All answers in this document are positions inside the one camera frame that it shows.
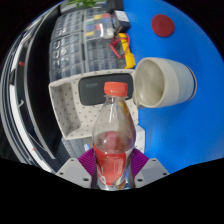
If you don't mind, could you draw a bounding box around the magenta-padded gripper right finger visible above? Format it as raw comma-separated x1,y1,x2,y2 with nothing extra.
128,147,170,190

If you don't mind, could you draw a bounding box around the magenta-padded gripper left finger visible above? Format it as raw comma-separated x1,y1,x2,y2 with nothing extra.
54,147,98,190

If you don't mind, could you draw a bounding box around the clear bottle with red cap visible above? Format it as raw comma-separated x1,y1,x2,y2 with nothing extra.
91,81,138,191

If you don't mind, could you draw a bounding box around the dark grey carton box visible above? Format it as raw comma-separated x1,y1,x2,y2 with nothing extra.
61,137,96,163

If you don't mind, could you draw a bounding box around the white dotted storage tray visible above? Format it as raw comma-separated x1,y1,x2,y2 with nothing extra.
48,69,139,141

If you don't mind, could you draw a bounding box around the black rounded speaker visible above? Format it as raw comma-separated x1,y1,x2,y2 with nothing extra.
77,73,135,107

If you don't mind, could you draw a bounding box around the beige and grey mug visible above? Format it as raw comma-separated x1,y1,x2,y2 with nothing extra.
132,57,198,110

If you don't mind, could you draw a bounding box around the drawer cabinet with coloured drawers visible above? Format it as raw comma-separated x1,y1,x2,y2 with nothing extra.
81,7,129,73

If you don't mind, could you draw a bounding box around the flat round red coaster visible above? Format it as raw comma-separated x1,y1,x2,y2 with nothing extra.
150,13,176,38

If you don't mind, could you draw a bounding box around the black box with white label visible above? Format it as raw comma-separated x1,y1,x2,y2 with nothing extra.
113,9,132,34

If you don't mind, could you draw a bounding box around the flat black case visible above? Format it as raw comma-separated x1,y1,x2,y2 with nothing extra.
105,0,124,12

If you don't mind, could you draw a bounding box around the black wall shelf unit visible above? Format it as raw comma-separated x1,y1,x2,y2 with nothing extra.
0,6,64,174

